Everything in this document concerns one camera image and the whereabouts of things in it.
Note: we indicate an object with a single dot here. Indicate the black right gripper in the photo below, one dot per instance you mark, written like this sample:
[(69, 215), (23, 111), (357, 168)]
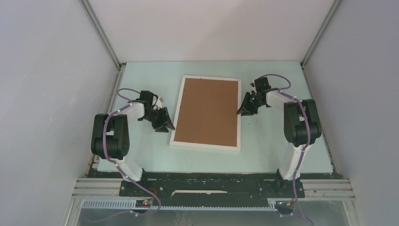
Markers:
[(244, 105)]

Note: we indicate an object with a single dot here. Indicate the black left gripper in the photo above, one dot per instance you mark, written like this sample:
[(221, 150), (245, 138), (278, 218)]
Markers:
[(159, 126)]

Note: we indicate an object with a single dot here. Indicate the brown backing board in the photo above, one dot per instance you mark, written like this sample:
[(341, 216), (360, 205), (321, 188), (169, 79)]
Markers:
[(207, 112)]

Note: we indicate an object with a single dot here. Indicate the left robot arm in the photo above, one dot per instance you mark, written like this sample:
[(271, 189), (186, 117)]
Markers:
[(110, 136)]

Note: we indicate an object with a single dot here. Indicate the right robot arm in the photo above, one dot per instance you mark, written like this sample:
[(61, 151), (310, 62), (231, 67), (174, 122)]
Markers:
[(301, 123)]

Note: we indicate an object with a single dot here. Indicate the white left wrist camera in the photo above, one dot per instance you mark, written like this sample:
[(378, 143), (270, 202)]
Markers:
[(159, 102)]

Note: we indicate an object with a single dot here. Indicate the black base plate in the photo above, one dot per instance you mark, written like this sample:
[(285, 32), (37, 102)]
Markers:
[(214, 190)]

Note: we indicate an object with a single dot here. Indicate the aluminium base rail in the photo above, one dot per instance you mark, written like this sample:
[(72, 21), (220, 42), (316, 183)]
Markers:
[(103, 192)]

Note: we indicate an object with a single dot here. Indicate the aluminium corner rail right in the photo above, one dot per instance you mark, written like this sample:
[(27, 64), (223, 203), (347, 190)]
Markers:
[(321, 31)]

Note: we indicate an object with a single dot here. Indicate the aluminium corner rail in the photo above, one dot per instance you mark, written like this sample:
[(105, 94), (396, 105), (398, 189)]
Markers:
[(321, 31), (100, 32)]

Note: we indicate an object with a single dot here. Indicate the aluminium corner rail left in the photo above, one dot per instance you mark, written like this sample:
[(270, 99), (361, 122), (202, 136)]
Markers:
[(100, 32)]

